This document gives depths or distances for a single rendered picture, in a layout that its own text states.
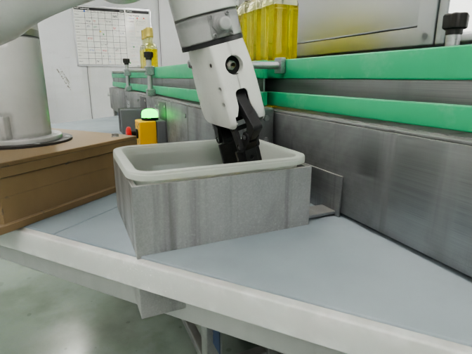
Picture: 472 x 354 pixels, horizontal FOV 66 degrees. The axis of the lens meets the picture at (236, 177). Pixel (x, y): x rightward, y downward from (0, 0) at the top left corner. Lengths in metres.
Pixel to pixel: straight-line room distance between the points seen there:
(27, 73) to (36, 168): 0.16
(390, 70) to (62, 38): 6.25
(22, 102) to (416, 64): 0.52
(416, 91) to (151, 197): 0.31
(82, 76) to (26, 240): 6.06
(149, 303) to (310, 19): 0.69
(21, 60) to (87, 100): 5.94
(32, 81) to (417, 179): 0.54
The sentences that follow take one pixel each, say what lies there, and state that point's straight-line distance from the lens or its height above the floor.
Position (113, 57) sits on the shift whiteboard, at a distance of 6.58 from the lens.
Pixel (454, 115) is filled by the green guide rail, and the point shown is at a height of 0.90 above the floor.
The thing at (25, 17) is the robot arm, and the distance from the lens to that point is 0.38.
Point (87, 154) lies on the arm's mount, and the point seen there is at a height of 0.82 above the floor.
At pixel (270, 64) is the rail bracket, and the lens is 0.64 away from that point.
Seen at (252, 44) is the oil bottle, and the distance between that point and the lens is 0.80.
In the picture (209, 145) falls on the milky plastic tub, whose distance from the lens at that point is 0.57.
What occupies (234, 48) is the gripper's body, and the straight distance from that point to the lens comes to 0.43.
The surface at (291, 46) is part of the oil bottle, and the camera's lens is 0.75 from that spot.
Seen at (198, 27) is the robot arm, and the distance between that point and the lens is 0.43.
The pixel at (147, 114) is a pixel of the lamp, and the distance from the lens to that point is 1.00.
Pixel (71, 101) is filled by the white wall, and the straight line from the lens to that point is 6.55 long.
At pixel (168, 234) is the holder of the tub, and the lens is 0.41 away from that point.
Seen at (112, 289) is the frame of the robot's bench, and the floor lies 0.67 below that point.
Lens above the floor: 0.94
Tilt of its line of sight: 15 degrees down
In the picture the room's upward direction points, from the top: straight up
